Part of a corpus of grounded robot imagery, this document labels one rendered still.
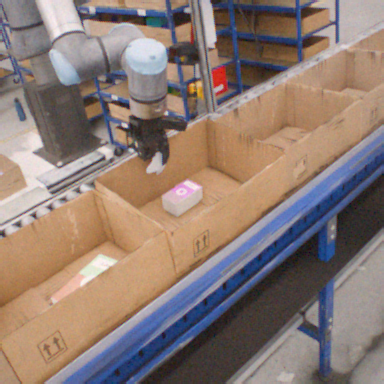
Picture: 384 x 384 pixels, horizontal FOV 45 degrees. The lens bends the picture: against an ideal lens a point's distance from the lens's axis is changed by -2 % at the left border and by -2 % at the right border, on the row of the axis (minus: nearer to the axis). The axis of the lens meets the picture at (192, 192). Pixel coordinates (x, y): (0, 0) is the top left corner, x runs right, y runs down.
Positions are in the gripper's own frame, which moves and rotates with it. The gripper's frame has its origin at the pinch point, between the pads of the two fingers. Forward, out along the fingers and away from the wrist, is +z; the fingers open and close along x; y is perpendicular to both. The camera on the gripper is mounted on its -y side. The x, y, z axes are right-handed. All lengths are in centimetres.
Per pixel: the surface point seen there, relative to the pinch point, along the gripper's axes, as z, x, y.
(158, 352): 12.6, 36.3, 31.7
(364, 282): 93, 42, -87
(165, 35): 28, -106, -96
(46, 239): 2.1, -0.3, 35.7
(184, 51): 10, -60, -66
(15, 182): 40, -67, 18
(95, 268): 1.2, 15.6, 32.2
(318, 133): -9.3, 26.7, -35.1
